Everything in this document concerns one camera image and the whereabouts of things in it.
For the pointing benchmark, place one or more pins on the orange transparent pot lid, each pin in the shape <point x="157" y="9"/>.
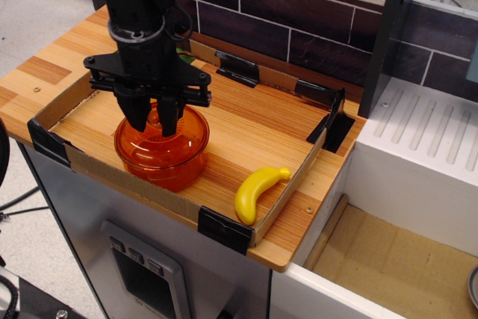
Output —
<point x="151" y="150"/>

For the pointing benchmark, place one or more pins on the cardboard fence with black tape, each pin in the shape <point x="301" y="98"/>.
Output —
<point x="250" y="128"/>

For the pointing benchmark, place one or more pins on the orange transparent plastic pot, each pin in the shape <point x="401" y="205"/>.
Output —
<point x="177" y="178"/>

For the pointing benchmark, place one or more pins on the yellow toy banana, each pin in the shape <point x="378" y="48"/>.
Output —
<point x="252" y="187"/>

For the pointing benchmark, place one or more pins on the red toy chili pepper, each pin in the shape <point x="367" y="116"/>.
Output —
<point x="186" y="56"/>

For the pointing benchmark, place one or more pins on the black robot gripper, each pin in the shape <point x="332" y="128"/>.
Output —
<point x="139" y="71"/>

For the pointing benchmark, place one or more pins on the silver toy dishwasher front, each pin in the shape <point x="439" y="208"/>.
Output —
<point x="140" y="263"/>

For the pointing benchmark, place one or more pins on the white toy sink unit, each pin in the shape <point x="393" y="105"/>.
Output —
<point x="397" y="236"/>

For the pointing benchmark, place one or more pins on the grey plate edge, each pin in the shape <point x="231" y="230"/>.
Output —
<point x="473" y="286"/>

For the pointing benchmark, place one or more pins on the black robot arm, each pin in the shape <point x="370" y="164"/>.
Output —
<point x="132" y="21"/>

